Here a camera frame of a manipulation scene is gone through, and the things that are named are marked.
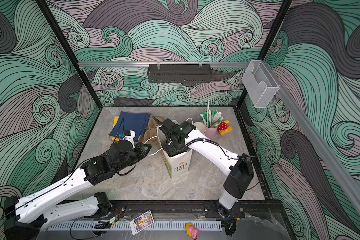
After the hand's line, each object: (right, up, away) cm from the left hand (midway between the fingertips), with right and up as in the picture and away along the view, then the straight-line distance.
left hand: (153, 145), depth 69 cm
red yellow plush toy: (+43, +6, +32) cm, 54 cm away
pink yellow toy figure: (+18, -38, -3) cm, 42 cm away
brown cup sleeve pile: (-7, 0, +29) cm, 30 cm away
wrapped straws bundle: (+33, +13, +24) cm, 43 cm away
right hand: (+10, -4, +8) cm, 14 cm away
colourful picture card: (-6, -36, 0) cm, 37 cm away
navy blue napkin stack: (-24, +11, +36) cm, 44 cm away
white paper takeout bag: (+12, -11, +4) cm, 16 cm away
